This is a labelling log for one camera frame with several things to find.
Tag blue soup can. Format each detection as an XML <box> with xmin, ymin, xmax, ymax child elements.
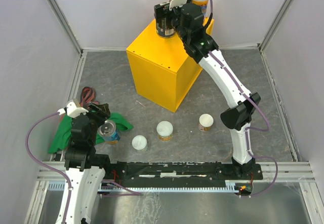
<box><xmin>156</xmin><ymin>18</ymin><xmax>176</xmax><ymax>38</ymax></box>

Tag blue tin can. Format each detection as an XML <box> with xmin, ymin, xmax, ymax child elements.
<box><xmin>98</xmin><ymin>120</ymin><xmax>120</xmax><ymax>144</ymax></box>

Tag green cloth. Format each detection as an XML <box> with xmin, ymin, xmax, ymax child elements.
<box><xmin>48</xmin><ymin>113</ymin><xmax>134</xmax><ymax>154</ymax></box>

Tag small jar white lid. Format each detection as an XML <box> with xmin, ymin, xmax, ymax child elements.
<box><xmin>132</xmin><ymin>135</ymin><xmax>147</xmax><ymax>153</ymax></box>

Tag yellow can white lid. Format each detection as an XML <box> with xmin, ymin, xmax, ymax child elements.
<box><xmin>156</xmin><ymin>121</ymin><xmax>174</xmax><ymax>141</ymax></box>

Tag small can white lid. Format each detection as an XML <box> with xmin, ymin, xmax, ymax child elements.
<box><xmin>198</xmin><ymin>114</ymin><xmax>214</xmax><ymax>131</ymax></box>

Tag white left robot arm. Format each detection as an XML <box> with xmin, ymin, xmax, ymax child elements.
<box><xmin>56</xmin><ymin>100</ymin><xmax>112</xmax><ymax>223</ymax></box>

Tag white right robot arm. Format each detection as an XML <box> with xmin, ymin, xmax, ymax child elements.
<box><xmin>154</xmin><ymin>3</ymin><xmax>261</xmax><ymax>179</ymax></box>

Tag yellow wooden cabinet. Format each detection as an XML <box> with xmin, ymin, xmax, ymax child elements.
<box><xmin>126</xmin><ymin>20</ymin><xmax>202</xmax><ymax>113</ymax></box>

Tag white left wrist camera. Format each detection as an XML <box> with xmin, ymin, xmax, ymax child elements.
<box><xmin>57</xmin><ymin>99</ymin><xmax>89</xmax><ymax>118</ymax></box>

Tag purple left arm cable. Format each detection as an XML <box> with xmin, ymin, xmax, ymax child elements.
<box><xmin>26</xmin><ymin>111</ymin><xmax>74</xmax><ymax>222</ymax></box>

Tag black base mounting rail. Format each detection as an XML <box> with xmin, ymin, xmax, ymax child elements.
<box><xmin>104</xmin><ymin>159</ymin><xmax>263</xmax><ymax>189</ymax></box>

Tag light blue cable duct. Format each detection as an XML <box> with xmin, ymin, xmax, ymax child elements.
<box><xmin>47</xmin><ymin>179</ymin><xmax>240</xmax><ymax>193</ymax></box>

